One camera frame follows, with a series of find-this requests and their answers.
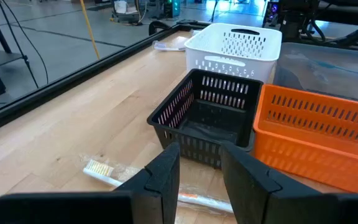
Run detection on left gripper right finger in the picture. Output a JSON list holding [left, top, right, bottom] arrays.
[[221, 141, 358, 224]]

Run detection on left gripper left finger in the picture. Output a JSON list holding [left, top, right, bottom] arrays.
[[0, 142, 181, 224]]

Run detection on orange toothbrush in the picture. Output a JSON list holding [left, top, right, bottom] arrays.
[[79, 154, 234, 215]]

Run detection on purple toothbrush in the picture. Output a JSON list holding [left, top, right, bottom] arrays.
[[152, 36, 190, 52]]

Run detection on smoky grey transparent bin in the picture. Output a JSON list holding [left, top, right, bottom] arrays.
[[272, 42, 358, 105]]

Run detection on blue toothbrush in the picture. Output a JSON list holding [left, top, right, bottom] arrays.
[[314, 60, 358, 78]]

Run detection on orange plastic slotted basket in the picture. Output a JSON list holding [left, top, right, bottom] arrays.
[[252, 83, 358, 194]]

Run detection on black plastic slotted basket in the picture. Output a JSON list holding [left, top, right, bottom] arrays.
[[147, 68, 264, 170]]

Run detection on white plastic slotted basket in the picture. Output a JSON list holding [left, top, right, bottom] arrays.
[[183, 22, 283, 84]]

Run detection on computer tower purple light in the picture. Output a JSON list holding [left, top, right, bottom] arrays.
[[262, 1, 281, 28]]

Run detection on computer tower teal light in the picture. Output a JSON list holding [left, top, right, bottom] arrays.
[[162, 0, 181, 19]]

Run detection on grey equipment cart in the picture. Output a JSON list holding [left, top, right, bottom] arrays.
[[109, 0, 147, 25]]

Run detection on black coiled floor cable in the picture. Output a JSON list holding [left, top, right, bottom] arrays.
[[148, 20, 171, 36]]

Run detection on yellow hanging cable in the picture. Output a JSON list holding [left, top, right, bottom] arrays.
[[78, 0, 101, 60]]

